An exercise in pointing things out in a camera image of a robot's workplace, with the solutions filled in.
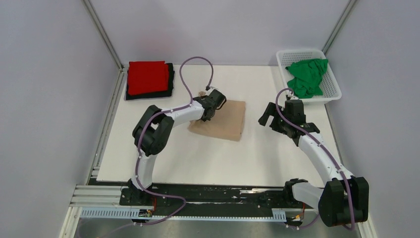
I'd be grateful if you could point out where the beige t shirt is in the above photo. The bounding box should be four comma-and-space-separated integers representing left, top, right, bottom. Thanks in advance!
188, 100, 246, 141

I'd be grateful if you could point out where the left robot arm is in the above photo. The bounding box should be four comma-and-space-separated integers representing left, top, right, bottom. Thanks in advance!
120, 89, 227, 206

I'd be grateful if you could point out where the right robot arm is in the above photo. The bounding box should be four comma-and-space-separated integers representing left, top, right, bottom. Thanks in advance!
258, 100, 369, 227

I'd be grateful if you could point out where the green t shirt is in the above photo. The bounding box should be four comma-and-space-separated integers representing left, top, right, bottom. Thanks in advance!
286, 59, 329, 99

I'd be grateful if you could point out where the white plastic basket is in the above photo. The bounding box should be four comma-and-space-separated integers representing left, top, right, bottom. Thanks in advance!
276, 48, 342, 105

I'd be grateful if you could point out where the black folded t shirt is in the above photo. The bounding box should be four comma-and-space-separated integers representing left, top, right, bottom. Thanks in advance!
125, 63, 175, 101

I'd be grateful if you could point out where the red folded t shirt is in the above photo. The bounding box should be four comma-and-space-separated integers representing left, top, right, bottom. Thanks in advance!
128, 61, 169, 96

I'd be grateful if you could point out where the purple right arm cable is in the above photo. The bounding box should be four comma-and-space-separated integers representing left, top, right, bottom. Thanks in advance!
275, 88, 356, 231

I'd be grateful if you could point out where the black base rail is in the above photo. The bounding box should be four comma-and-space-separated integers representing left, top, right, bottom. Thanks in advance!
129, 183, 309, 218

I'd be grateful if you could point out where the aluminium frame post right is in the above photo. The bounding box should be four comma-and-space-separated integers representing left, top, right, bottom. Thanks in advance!
321, 0, 359, 55

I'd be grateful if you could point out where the aluminium frame post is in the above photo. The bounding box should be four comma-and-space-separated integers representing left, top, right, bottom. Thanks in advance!
81, 0, 123, 70
321, 0, 359, 55

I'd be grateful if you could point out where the aluminium frame post left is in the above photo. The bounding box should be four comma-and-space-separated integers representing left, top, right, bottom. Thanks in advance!
81, 0, 123, 70

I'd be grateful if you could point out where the white slotted cable duct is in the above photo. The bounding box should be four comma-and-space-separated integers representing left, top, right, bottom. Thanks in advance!
80, 207, 287, 222

